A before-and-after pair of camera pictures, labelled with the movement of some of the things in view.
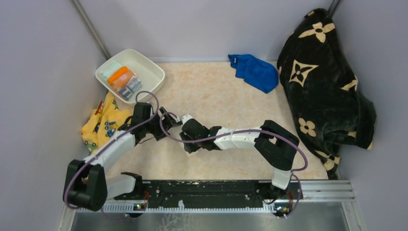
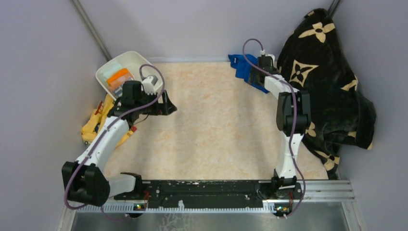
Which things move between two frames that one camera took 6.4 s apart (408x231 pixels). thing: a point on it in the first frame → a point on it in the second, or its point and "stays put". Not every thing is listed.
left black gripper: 169,122 → 164,108
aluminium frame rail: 326,191 stays put
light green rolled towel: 107,70 stays put
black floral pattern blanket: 329,111 stays put
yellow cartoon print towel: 105,122 stays put
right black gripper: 190,148 → 253,71
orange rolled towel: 120,79 stays put
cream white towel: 188,154 → 158,84
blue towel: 261,74 stays put
